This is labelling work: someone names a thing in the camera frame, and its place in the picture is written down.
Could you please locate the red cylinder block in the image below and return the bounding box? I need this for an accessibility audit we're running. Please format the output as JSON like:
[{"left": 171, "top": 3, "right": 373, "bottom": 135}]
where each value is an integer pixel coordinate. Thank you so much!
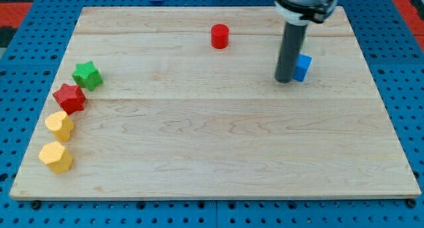
[{"left": 211, "top": 24, "right": 229, "bottom": 49}]

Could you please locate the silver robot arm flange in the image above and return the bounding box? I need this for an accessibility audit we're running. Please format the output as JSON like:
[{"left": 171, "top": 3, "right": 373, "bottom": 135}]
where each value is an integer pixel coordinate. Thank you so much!
[{"left": 274, "top": 0, "right": 338, "bottom": 26}]

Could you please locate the blue cube block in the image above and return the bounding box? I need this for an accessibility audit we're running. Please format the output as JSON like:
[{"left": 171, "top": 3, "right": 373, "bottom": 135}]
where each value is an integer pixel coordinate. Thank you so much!
[{"left": 293, "top": 54, "right": 312, "bottom": 82}]

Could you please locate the wooden board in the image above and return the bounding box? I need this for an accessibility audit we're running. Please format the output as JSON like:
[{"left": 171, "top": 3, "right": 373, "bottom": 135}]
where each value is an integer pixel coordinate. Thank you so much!
[{"left": 10, "top": 7, "right": 421, "bottom": 201}]

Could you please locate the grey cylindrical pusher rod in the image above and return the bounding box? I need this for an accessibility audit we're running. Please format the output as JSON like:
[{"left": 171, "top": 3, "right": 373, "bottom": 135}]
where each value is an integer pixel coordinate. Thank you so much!
[{"left": 274, "top": 23, "right": 307, "bottom": 84}]

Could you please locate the green star block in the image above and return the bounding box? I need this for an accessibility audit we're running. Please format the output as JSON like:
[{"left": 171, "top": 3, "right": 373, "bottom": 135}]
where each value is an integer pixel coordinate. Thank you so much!
[{"left": 72, "top": 61, "right": 103, "bottom": 91}]

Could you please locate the red star block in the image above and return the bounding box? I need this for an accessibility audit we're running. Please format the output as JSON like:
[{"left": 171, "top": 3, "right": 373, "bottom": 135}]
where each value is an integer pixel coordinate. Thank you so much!
[{"left": 52, "top": 84, "right": 86, "bottom": 115}]

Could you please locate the yellow heart block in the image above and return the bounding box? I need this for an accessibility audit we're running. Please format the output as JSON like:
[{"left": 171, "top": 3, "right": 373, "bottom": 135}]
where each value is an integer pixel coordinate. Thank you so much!
[{"left": 44, "top": 111, "right": 75, "bottom": 142}]

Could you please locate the yellow hexagon block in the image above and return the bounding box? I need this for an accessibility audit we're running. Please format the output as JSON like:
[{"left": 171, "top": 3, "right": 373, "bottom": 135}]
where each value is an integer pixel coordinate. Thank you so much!
[{"left": 38, "top": 141, "right": 74, "bottom": 174}]

